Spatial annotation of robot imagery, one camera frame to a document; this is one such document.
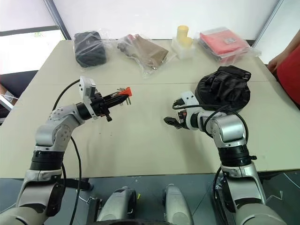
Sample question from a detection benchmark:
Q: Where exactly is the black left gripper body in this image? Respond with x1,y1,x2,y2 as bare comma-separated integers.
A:
90,92,113,123

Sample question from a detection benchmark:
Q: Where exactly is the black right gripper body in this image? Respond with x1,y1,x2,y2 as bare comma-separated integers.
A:
177,109,189,130

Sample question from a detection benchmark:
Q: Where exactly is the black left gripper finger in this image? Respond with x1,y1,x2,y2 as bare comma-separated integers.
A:
103,97,125,107
103,92,125,100

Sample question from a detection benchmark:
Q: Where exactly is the orange hex key holder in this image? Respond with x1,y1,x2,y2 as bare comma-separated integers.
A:
112,86,133,106

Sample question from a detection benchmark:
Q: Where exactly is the black pouch in plastic bag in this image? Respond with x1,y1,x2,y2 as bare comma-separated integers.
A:
73,29,111,68

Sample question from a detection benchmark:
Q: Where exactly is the black fabric bag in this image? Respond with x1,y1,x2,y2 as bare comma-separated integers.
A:
195,65,252,111

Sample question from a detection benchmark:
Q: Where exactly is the brown pouch in plastic bag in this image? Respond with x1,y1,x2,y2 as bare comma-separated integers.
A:
116,33,178,79

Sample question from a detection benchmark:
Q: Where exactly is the silver right robot leg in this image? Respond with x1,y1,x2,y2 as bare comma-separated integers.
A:
162,184,194,223

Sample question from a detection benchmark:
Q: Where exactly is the black table leg clamp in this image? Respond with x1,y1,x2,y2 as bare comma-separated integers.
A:
63,177,94,192

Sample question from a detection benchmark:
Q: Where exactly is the red cloth in plastic package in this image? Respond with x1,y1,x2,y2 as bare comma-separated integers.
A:
196,28,262,64

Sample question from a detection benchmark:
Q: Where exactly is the black chair seat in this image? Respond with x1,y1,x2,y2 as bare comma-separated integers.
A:
0,69,39,99

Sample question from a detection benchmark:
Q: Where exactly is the tall yellow cylinder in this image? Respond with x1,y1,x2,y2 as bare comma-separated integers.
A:
177,25,190,44

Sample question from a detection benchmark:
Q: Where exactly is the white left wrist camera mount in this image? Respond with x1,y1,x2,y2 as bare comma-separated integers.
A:
79,75,100,120

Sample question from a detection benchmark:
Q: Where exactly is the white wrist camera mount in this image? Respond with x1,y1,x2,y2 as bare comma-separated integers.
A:
179,90,200,111
79,75,100,120

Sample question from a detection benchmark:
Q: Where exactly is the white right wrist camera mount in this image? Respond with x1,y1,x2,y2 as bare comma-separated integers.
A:
179,90,200,111

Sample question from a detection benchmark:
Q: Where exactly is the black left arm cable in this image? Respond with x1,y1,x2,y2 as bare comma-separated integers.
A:
52,79,83,195

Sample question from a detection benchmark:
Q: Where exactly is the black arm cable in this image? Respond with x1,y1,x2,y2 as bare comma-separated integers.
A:
172,99,249,150
52,79,83,195

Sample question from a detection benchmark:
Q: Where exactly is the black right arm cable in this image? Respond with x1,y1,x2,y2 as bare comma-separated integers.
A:
172,99,249,150

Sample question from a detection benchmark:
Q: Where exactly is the black window frame post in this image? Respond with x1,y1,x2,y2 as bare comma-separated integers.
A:
48,0,72,40

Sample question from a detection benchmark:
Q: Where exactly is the black metal bracket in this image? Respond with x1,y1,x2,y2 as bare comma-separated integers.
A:
86,196,104,225

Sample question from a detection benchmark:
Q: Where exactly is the grey metal frame post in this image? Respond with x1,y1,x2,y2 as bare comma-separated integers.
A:
252,0,283,49

